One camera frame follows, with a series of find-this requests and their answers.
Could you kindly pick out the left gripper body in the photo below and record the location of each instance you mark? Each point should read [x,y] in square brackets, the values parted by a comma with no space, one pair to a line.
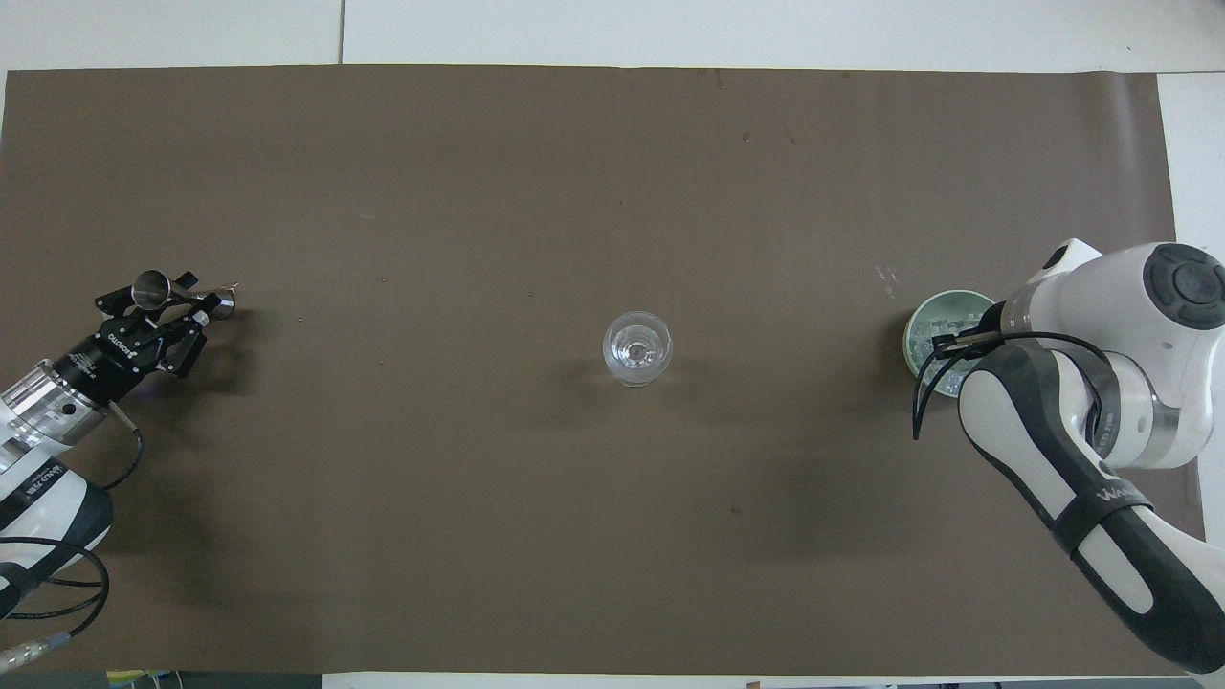
[113,349]

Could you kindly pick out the steel double jigger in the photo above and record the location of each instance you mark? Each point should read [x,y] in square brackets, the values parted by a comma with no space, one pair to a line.
[151,287]

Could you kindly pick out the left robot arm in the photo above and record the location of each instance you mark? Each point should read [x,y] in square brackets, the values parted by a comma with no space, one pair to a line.
[43,502]

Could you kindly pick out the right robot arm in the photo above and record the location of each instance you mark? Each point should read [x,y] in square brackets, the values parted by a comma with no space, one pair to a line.
[1101,498]

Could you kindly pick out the clear wine glass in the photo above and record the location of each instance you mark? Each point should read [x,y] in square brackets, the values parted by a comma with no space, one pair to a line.
[637,348]

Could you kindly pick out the ice cubes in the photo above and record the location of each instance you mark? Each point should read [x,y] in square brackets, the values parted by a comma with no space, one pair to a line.
[924,337]

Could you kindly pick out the pale green bowl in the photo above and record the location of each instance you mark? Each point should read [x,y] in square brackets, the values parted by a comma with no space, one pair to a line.
[911,330]

